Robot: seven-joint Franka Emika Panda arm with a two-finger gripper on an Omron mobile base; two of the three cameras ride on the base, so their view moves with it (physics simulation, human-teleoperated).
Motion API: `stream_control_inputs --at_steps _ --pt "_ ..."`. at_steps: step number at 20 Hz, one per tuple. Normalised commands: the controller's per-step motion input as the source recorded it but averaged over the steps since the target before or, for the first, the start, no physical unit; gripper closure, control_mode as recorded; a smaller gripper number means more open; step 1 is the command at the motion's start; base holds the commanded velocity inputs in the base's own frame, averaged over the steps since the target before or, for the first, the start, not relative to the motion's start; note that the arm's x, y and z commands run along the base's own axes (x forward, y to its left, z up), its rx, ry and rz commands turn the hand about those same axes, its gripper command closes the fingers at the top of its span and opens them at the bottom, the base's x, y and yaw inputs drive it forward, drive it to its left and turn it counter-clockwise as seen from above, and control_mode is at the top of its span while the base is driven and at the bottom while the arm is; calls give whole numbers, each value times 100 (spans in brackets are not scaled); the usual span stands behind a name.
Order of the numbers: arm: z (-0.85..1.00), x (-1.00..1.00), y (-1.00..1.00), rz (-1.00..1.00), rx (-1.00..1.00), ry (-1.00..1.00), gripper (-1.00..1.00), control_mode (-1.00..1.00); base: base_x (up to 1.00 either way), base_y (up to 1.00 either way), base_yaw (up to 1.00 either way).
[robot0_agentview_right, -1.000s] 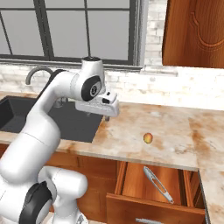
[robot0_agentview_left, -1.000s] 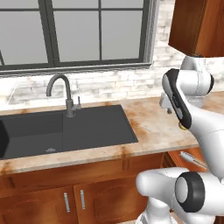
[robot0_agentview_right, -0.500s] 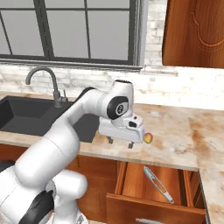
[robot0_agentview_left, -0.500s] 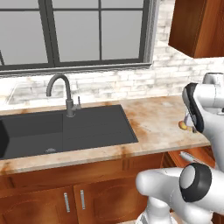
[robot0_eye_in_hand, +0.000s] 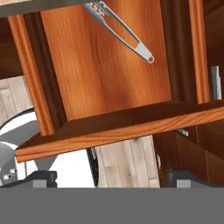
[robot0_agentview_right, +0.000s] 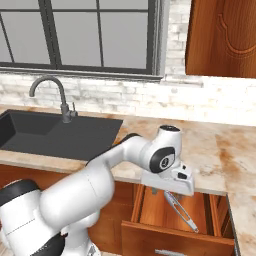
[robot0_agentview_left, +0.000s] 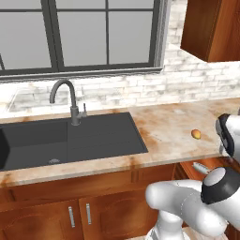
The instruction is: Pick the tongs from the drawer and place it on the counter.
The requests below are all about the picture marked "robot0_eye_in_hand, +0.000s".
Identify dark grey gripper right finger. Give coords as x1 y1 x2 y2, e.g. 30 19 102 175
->
166 170 224 189

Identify silver cupboard handle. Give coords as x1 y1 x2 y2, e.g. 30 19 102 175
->
210 66 223 101

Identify orange wooden drawer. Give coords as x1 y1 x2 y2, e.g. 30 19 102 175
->
7 0 224 164

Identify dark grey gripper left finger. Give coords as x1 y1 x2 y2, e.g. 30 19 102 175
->
4 170 59 189

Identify white and black round object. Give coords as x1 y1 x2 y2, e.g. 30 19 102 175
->
0 106 101 189

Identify dark brown wooden cupboards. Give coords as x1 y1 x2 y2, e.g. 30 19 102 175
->
152 118 224 188

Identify silver metal tongs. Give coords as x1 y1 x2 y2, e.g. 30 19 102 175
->
83 0 156 65

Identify silver drawer handle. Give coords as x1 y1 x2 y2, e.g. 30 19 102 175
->
176 128 190 137

